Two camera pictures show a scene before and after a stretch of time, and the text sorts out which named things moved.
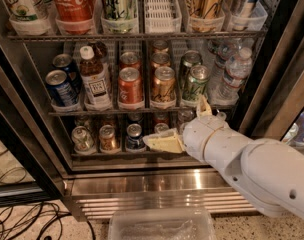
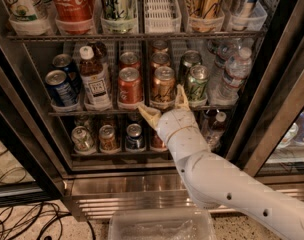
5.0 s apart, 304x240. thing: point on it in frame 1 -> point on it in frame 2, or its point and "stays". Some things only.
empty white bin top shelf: [161, 9] stays
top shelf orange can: [204, 3] stays
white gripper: [198, 136] -> [175, 121]
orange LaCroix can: [163, 88] stays
